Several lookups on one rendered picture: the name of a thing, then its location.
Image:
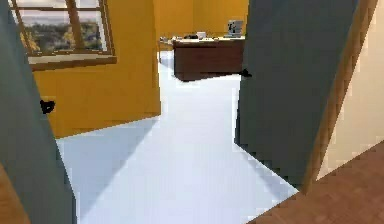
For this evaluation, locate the grey room door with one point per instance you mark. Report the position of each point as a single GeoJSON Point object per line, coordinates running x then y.
{"type": "Point", "coordinates": [20, 140]}
{"type": "Point", "coordinates": [283, 83]}

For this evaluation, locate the silver coffee machine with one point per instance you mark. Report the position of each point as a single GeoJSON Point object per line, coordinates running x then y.
{"type": "Point", "coordinates": [234, 28]}

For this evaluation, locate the black item on counter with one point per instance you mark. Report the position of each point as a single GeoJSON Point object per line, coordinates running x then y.
{"type": "Point", "coordinates": [190, 36]}

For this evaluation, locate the dark brown kitchen counter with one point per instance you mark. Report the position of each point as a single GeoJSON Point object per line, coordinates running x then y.
{"type": "Point", "coordinates": [208, 58]}

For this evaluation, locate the wooden framed window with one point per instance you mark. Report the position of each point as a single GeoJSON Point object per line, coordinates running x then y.
{"type": "Point", "coordinates": [63, 30]}

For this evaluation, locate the white box on counter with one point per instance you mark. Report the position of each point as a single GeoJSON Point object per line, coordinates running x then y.
{"type": "Point", "coordinates": [201, 35]}

